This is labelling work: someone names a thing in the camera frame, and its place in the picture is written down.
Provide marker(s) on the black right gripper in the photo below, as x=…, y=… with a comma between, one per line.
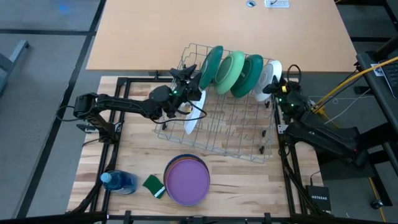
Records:
x=287, y=96

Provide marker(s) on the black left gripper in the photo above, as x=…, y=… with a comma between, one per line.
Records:
x=182, y=93

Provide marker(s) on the white round plate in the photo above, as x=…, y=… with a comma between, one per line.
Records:
x=267, y=77
x=192, y=123

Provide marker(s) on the dark green bowl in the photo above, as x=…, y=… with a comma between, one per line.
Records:
x=250, y=77

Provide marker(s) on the dark green plate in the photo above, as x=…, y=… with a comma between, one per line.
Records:
x=211, y=67

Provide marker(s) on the light green bowl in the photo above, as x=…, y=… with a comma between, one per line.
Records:
x=231, y=71

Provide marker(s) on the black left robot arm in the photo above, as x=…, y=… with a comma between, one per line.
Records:
x=124, y=104

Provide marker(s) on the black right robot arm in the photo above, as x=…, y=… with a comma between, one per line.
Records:
x=326, y=137

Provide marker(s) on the light wooden desk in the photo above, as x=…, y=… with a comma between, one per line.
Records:
x=155, y=31

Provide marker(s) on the white desk power strip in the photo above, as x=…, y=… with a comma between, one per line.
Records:
x=276, y=3

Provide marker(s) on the black side desk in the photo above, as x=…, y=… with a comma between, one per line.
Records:
x=370, y=87

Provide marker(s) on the purple plate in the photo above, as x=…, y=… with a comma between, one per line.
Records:
x=188, y=183

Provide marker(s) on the green sponge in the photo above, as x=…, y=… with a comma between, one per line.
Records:
x=152, y=184

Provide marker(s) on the black keyboard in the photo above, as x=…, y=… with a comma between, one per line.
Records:
x=392, y=77

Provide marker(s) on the blue plastic bottle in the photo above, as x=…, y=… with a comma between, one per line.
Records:
x=122, y=182

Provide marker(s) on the black caster wheel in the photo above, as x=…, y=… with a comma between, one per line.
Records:
x=377, y=204

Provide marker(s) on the grey metal furniture leg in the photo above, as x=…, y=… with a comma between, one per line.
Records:
x=6, y=71

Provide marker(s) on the black metal table frame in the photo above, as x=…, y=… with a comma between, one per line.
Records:
x=146, y=80

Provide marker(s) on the black Netgear network switch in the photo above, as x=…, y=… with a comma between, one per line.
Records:
x=319, y=198

